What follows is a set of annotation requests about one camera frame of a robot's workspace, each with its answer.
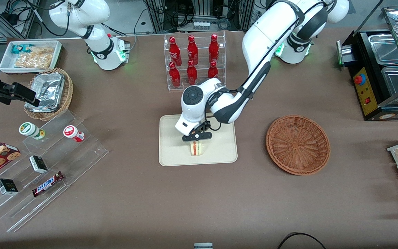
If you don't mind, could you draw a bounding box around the triangle sandwich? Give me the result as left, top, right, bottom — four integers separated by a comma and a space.
190, 140, 203, 156

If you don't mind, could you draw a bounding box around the cream rectangular plastic tray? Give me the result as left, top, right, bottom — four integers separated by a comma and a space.
159, 114, 238, 167

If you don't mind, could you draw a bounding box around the aluminium foil tray stack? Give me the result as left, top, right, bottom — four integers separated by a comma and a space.
25, 72, 65, 113

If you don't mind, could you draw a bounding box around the small light wicker basket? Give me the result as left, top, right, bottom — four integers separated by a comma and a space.
23, 68, 74, 121

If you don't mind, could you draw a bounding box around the large brown wicker basket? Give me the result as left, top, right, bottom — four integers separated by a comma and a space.
266, 114, 331, 175

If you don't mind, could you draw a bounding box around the white rectangular bin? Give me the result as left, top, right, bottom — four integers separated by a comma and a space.
0, 40, 63, 75

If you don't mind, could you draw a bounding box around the clear chips bag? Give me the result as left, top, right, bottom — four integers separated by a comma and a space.
14, 54, 53, 69
30, 46, 55, 58

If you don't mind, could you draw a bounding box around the green lidded sunflower cup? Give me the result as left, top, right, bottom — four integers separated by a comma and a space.
19, 122, 46, 140

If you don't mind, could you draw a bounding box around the teal snack packet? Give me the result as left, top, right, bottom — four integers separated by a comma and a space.
11, 44, 34, 55

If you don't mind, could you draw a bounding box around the red lidded white cup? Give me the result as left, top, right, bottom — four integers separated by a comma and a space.
63, 125, 85, 142

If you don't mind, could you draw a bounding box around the black box with white label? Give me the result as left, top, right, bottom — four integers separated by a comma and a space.
29, 155, 48, 174

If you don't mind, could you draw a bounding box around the clear acrylic bottle rack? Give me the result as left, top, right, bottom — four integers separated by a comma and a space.
164, 31, 226, 91

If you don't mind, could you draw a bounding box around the clear acrylic stepped shelf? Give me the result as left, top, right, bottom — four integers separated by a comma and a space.
0, 110, 109, 233

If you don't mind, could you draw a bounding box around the black box with Face print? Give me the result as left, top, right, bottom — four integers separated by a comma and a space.
0, 178, 19, 196

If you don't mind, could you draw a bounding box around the Snickers chocolate bar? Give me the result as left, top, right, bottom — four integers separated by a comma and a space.
32, 171, 64, 197

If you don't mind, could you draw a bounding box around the black food warmer machine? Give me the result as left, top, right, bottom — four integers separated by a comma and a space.
337, 0, 398, 121

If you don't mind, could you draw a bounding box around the aluminium frame rack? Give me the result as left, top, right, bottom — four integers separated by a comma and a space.
143, 0, 267, 33

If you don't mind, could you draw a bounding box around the black floor cable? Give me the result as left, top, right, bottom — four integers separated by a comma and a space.
277, 232, 327, 249

